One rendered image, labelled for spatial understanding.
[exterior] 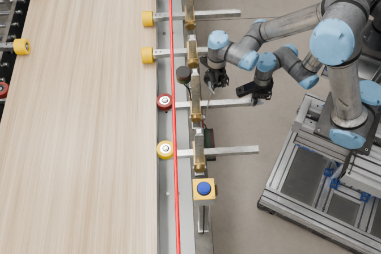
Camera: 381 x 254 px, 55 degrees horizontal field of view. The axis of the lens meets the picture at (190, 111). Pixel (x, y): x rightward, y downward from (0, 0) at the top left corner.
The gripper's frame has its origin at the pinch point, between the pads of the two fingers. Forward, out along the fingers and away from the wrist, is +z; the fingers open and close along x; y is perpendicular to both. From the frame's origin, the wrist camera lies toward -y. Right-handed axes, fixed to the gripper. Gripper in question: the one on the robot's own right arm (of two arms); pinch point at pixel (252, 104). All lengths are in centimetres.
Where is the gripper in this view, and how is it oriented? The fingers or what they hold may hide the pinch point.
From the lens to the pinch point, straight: 184.0
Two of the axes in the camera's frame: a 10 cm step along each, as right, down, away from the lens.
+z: 0.2, 5.1, 8.6
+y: 10.0, -0.6, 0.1
